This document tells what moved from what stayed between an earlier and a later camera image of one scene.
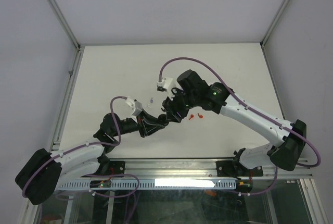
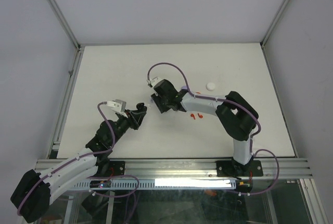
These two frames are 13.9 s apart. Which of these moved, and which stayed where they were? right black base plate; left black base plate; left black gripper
Moved: left black gripper
Stayed: left black base plate; right black base plate
